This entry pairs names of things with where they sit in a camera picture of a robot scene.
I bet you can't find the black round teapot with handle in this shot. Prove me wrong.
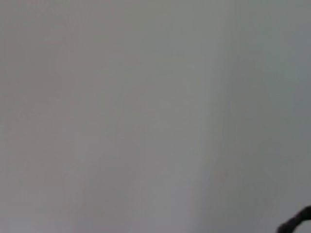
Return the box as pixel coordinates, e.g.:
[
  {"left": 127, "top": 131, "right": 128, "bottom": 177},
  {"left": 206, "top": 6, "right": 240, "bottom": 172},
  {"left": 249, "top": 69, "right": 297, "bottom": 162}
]
[{"left": 276, "top": 205, "right": 311, "bottom": 233}]

